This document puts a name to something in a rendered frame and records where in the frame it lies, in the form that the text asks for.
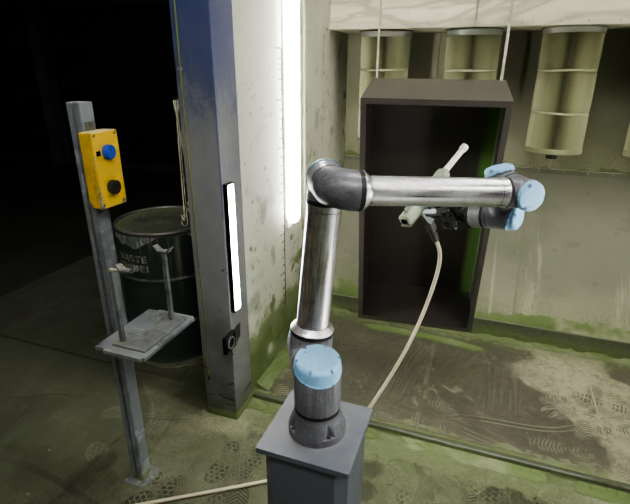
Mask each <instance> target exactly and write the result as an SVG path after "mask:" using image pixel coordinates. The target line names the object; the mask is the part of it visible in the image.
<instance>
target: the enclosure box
mask: <svg viewBox="0 0 630 504"><path fill-rule="evenodd" d="M513 104H514V101H513V98H512V95H511V92H510V89H509V87H508V84H507V81H506V80H503V81H501V80H471V79H404V78H373V79H372V80H371V82H370V84H369V85H368V87H367V88H366V90H365V92H364V93H363V95H362V96H361V98H360V170H364V171H365V172H366V173H367V174H368V175H370V176H419V177H432V176H433V175H434V173H435V172H436V171H437V170H438V169H443V168H444V167H445V166H446V164H447V163H448V162H449V161H450V160H451V158H452V157H453V156H454V155H455V153H456V152H457V151H458V150H459V147H460V146H461V145H462V144H463V143H465V144H467V145H468V150H467V151H466V152H465V153H463V154H462V156H461V157H460V158H459V159H458V161H457V162H456V163H455V164H454V165H453V167H452V168H451V169H450V170H449V174H450V176H451V177H474V178H484V171H485V170H486V169H487V168H488V167H491V166H494V165H498V164H503V158H504V153H505V147H506V142H507V137H508V131H509V126H510V120H511V115H512V110H513ZM405 207H406V206H368V207H367V208H366V209H365V210H364V211H359V281H358V318H364V319H372V320H379V321H387V322H394V323H402V324H409V325H416V324H417V322H418V319H419V317H420V315H421V312H422V310H423V307H424V305H425V302H426V299H427V297H428V294H429V291H430V288H431V285H432V282H433V279H434V275H435V271H436V267H437V262H438V251H437V247H436V244H435V242H432V239H431V237H430V234H429V233H427V231H426V228H425V226H424V223H423V221H422V218H421V215H420V216H419V218H418V219H417V220H416V221H415V223H414V224H413V225H412V226H411V227H402V226H401V225H402V223H401V222H400V219H399V216H400V215H401V214H402V212H403V211H404V209H405ZM440 219H441V218H439V219H434V222H435V224H436V227H437V230H436V231H437V233H438V236H439V238H440V240H439V243H440V246H441V251H442V262H441V268H440V272H439V276H438V279H437V282H436V285H435V289H434V291H433V294H432V297H431V300H430V303H429V305H428V308H427V310H426V313H425V315H424V318H423V320H422V322H421V324H420V326H424V327H432V328H439V329H447V330H454V331H462V332H470V333H471V330H472V325H473V320H474V314H475V309H476V303H477V298H478V293H479V287H480V282H481V277H482V271H483V266H484V260H485V255H486V250H487V244H488V239H489V234H490V229H489V228H474V227H473V228H462V227H458V228H457V229H456V230H447V229H443V228H442V225H441V224H442V222H441V220H440Z"/></svg>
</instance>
